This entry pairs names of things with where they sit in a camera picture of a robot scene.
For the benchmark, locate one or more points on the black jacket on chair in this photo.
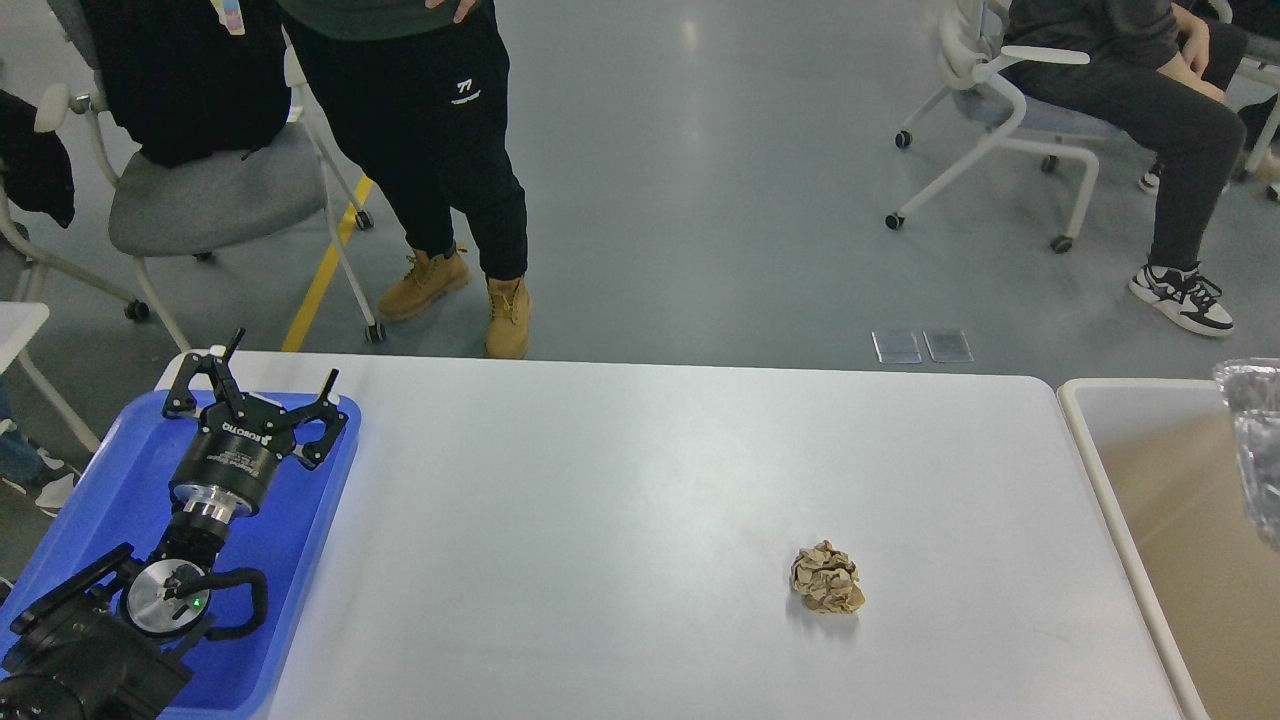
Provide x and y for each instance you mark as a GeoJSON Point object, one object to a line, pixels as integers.
{"type": "Point", "coordinates": [181, 85]}

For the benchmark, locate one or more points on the white office chair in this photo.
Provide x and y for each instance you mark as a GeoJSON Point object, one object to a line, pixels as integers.
{"type": "Point", "coordinates": [971, 57]}

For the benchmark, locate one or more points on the aluminium foil tray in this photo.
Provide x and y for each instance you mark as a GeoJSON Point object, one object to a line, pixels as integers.
{"type": "Point", "coordinates": [1250, 388]}

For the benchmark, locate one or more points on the standing person in black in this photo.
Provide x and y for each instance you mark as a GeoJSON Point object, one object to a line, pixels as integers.
{"type": "Point", "coordinates": [416, 94]}

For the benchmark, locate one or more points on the blue plastic tray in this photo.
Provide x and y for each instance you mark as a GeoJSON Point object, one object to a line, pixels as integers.
{"type": "Point", "coordinates": [200, 540]}

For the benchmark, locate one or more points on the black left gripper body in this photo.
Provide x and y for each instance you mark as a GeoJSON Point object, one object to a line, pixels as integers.
{"type": "Point", "coordinates": [233, 458]}

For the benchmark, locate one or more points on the seated person in dark clothes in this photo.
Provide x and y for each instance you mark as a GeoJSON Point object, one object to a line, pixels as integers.
{"type": "Point", "coordinates": [1158, 72]}

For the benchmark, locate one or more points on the small white side table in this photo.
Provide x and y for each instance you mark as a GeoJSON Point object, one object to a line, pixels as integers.
{"type": "Point", "coordinates": [20, 322]}

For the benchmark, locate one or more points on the crumpled brown paper ball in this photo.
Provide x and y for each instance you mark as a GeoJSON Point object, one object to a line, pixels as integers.
{"type": "Point", "coordinates": [827, 580]}

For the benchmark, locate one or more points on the beige plastic bin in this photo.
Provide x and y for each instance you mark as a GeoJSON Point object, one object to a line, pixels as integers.
{"type": "Point", "coordinates": [1161, 456]}

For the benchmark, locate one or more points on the grey office chair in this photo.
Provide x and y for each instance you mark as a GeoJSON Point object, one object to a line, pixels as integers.
{"type": "Point", "coordinates": [208, 233]}

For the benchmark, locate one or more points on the black bag at left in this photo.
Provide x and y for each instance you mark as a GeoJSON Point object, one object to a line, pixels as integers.
{"type": "Point", "coordinates": [37, 174]}

